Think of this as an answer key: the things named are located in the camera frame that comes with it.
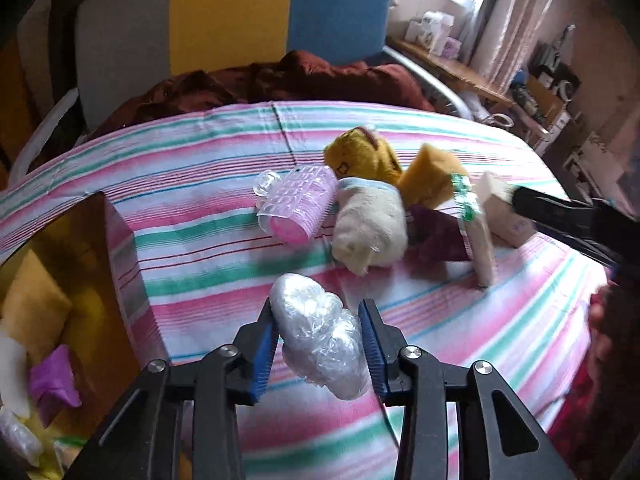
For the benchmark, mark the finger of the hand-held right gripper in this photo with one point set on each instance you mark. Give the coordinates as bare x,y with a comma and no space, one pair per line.
550,207

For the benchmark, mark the small white carton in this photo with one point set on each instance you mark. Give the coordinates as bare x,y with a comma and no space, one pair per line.
414,31

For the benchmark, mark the maroon block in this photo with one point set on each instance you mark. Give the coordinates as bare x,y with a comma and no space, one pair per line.
435,232

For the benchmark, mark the gold metal tin box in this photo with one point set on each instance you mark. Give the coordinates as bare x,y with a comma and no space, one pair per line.
87,310

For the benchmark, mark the plastic-wrapped white bundle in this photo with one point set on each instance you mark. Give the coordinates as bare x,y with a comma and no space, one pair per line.
17,435
320,330

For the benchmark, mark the dark red cloth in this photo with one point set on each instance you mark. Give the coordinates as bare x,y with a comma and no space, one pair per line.
300,80

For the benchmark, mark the yellow sponge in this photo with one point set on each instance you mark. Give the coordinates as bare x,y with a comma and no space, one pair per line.
432,175
35,300

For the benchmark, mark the pink hair roller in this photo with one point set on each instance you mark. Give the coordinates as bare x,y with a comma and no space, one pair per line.
300,200

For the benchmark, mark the purple packet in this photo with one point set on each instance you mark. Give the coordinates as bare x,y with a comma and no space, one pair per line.
52,377

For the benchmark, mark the striped tablecloth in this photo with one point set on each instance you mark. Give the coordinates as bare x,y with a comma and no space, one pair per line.
200,160

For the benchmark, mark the white towel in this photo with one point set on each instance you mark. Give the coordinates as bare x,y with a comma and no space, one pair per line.
12,370

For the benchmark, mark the white printed carton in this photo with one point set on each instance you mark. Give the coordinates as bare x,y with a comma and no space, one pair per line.
437,27

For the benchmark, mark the green-labelled soap bar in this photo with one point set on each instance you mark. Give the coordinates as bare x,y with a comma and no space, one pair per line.
480,245

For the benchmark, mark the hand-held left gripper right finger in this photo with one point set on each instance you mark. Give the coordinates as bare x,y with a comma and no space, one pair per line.
375,360

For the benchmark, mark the cream cardboard box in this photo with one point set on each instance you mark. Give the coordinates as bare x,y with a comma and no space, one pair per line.
500,215

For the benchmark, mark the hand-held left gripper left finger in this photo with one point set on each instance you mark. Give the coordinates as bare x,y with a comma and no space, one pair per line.
265,360

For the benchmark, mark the grey metal sofa armrest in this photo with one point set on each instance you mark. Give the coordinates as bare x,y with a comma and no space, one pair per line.
425,75

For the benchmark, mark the white wrapped sofa armrest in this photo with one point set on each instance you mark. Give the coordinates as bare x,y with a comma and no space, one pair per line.
45,125

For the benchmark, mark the grey yellow blue sofa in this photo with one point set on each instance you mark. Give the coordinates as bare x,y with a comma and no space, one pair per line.
225,10

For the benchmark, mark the cluttered storage shelf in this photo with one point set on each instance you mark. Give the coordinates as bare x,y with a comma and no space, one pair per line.
550,90

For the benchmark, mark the patterned beige curtain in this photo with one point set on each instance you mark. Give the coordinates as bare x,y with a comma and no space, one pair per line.
510,20

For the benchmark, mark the wooden side shelf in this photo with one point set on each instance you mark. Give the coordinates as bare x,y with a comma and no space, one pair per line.
450,67

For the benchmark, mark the purple tissue box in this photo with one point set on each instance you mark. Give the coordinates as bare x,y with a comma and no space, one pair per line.
451,48

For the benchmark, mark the black rolled mat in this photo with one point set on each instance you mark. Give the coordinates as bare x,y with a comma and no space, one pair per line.
62,35

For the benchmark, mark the person's red clothing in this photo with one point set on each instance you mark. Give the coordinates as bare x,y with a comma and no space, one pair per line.
610,385

